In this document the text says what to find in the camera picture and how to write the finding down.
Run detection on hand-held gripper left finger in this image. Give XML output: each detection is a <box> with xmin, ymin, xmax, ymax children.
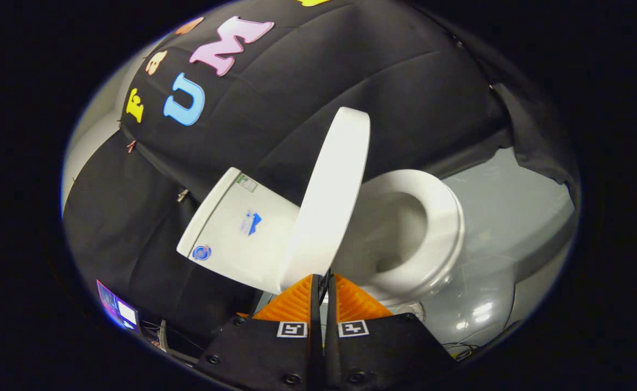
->
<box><xmin>196</xmin><ymin>274</ymin><xmax>324</xmax><ymax>391</ymax></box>

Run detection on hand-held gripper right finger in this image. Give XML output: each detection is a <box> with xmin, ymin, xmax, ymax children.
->
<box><xmin>324</xmin><ymin>273</ymin><xmax>457</xmax><ymax>390</ymax></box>

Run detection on white toilet lid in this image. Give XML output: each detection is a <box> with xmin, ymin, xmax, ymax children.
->
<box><xmin>280</xmin><ymin>107</ymin><xmax>371</xmax><ymax>291</ymax></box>

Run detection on white toilet bowl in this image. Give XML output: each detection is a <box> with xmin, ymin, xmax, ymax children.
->
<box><xmin>333</xmin><ymin>186</ymin><xmax>456</xmax><ymax>321</ymax></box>

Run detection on dark monitor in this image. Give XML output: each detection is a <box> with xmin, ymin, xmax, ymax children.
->
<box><xmin>158</xmin><ymin>320</ymin><xmax>206</xmax><ymax>365</ymax></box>

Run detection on lit computer monitor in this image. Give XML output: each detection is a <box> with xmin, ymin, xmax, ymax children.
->
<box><xmin>97</xmin><ymin>280</ymin><xmax>140</xmax><ymax>332</ymax></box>

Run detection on black backdrop cloth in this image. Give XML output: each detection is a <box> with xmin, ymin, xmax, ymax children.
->
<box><xmin>63</xmin><ymin>0</ymin><xmax>582</xmax><ymax>338</ymax></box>

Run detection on thin dark floor cables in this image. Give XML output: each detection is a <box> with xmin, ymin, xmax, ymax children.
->
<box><xmin>442</xmin><ymin>341</ymin><xmax>474</xmax><ymax>361</ymax></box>

